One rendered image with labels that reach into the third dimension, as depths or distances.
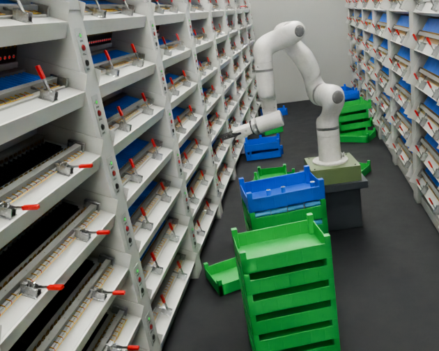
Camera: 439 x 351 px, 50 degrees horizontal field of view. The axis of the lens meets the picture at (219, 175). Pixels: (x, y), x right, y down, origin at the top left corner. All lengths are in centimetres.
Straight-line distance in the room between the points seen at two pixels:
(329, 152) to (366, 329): 101
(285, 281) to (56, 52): 100
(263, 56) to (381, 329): 132
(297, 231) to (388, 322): 52
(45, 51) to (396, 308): 158
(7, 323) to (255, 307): 83
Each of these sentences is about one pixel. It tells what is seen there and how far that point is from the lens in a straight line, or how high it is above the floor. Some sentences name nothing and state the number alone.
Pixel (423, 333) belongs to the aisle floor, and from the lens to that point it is 194.
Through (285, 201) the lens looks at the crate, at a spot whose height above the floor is 50.
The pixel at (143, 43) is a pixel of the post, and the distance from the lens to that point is 206.
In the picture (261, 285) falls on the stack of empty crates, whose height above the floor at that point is 35.
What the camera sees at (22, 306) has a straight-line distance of 112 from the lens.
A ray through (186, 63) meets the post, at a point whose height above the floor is 98.
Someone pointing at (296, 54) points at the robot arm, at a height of 96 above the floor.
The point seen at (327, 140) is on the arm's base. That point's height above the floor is 50.
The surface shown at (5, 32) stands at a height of 124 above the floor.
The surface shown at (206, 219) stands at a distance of 273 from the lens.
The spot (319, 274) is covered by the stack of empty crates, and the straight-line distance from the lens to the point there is 161.
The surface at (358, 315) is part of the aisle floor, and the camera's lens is 201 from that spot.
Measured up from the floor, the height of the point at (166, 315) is 11.
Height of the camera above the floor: 119
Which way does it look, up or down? 18 degrees down
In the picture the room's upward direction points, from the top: 9 degrees counter-clockwise
